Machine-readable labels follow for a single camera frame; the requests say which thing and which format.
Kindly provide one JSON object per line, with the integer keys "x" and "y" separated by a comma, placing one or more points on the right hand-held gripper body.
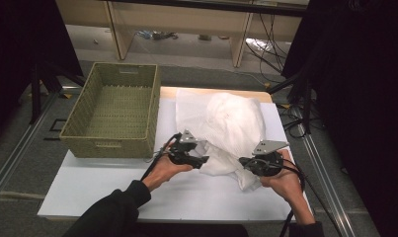
{"x": 267, "y": 158}

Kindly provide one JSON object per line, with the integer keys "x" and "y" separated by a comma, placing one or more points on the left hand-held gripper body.
{"x": 183, "y": 146}

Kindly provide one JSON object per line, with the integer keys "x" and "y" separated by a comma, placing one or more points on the white mesh laundry bag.
{"x": 232, "y": 125}

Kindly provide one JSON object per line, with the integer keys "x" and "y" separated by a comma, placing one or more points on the person's left hand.
{"x": 165, "y": 169}

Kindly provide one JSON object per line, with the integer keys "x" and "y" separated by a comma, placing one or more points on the person's right hand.
{"x": 285, "y": 182}

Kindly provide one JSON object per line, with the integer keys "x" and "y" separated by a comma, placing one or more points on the black metal stand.
{"x": 36, "y": 92}
{"x": 305, "y": 98}

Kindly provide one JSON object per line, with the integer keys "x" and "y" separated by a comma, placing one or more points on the green woven basket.
{"x": 116, "y": 112}

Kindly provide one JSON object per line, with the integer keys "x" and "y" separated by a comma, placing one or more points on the clutter under shelf unit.
{"x": 157, "y": 35}

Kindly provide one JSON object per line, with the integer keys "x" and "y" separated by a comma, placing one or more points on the black curtain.
{"x": 18, "y": 49}
{"x": 358, "y": 82}

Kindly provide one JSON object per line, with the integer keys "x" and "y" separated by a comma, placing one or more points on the beige wooden shelf unit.
{"x": 173, "y": 19}

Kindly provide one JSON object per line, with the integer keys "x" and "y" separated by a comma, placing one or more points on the metal floor rail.
{"x": 20, "y": 144}
{"x": 328, "y": 184}

